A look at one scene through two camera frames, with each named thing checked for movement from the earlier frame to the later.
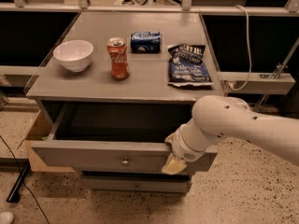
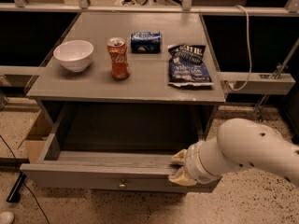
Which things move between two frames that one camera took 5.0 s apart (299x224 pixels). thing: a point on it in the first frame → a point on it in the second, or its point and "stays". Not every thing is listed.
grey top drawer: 112,136 → 104,170
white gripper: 181,147 → 195,161
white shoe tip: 7,217 stays
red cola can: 118,52 stays
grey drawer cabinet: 112,87 stays
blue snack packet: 145,42 stays
